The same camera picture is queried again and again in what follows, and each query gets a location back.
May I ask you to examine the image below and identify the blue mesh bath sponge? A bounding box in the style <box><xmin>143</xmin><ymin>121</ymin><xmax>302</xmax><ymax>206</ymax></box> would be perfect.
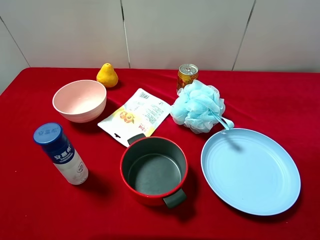
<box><xmin>170</xmin><ymin>79</ymin><xmax>235</xmax><ymax>134</ymax></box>

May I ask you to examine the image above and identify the white snack packet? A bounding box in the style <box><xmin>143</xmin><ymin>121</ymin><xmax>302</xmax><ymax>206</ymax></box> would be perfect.
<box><xmin>97</xmin><ymin>88</ymin><xmax>171</xmax><ymax>147</ymax></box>

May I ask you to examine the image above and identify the orange drink can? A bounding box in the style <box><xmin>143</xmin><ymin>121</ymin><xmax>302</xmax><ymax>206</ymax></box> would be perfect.
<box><xmin>176</xmin><ymin>63</ymin><xmax>199</xmax><ymax>91</ymax></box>

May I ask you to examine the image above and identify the yellow pear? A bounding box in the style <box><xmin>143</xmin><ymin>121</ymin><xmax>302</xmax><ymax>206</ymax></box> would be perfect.
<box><xmin>96</xmin><ymin>63</ymin><xmax>119</xmax><ymax>88</ymax></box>

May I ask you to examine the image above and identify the pink bowl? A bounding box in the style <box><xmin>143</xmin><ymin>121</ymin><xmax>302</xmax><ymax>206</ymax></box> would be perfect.
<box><xmin>52</xmin><ymin>79</ymin><xmax>107</xmax><ymax>123</ymax></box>

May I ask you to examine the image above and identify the light blue plate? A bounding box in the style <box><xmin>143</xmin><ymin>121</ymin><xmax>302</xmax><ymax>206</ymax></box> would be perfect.
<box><xmin>200</xmin><ymin>128</ymin><xmax>301</xmax><ymax>216</ymax></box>

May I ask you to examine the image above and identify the blue-capped white bottle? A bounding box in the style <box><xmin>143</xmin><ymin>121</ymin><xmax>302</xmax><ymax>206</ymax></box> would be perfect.
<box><xmin>33</xmin><ymin>122</ymin><xmax>89</xmax><ymax>185</ymax></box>

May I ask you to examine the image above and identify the red velvet tablecloth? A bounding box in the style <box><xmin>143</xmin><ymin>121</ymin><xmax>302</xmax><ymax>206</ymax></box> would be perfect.
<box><xmin>0</xmin><ymin>67</ymin><xmax>320</xmax><ymax>240</ymax></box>

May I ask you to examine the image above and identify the red pot with black handles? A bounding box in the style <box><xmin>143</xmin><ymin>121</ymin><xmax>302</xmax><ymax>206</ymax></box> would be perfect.
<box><xmin>120</xmin><ymin>133</ymin><xmax>189</xmax><ymax>209</ymax></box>

